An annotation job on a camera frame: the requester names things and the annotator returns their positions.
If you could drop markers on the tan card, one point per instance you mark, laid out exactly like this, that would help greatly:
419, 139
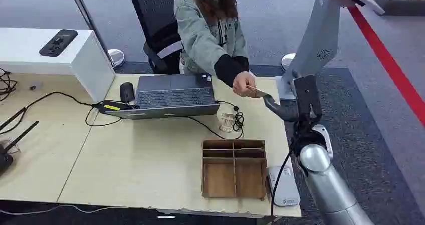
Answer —
256, 91

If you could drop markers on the black computer mouse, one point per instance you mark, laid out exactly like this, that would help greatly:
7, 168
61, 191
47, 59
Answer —
126, 92

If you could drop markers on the person's hand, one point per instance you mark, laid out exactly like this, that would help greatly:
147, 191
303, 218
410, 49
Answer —
242, 83

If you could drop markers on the clear plastic cup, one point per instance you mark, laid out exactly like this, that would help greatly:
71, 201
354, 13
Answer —
227, 123

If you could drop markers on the grey kiosk stand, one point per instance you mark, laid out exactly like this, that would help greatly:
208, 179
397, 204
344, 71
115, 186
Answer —
315, 44

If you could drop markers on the chrome stanchion pole with base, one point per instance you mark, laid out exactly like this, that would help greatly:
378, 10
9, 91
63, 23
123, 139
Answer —
116, 57

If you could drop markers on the grey laptop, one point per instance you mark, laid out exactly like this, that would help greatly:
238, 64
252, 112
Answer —
172, 99

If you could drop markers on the dark platform with light strip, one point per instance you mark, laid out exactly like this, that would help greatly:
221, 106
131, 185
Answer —
398, 1

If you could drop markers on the chrome stanchion base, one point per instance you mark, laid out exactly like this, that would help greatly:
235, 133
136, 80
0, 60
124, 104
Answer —
287, 60

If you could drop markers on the person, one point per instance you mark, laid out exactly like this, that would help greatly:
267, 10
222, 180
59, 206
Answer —
206, 34

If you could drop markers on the black power adapter yellow label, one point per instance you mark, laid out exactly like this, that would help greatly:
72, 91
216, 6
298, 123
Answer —
113, 107

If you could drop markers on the white cabinet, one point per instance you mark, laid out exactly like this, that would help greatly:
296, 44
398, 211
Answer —
89, 67

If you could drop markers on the pale grey flat device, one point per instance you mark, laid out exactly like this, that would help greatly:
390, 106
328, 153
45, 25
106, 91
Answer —
286, 190

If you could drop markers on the wooden card box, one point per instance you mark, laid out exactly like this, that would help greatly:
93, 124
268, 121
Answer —
234, 180

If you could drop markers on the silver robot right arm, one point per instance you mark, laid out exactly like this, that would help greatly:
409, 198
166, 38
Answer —
330, 190

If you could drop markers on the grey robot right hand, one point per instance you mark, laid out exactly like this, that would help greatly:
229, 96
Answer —
307, 97

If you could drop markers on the black router with antennas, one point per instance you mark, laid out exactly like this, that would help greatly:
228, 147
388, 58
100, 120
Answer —
5, 158

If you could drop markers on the black mesh office chair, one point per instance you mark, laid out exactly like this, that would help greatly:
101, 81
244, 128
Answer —
156, 21

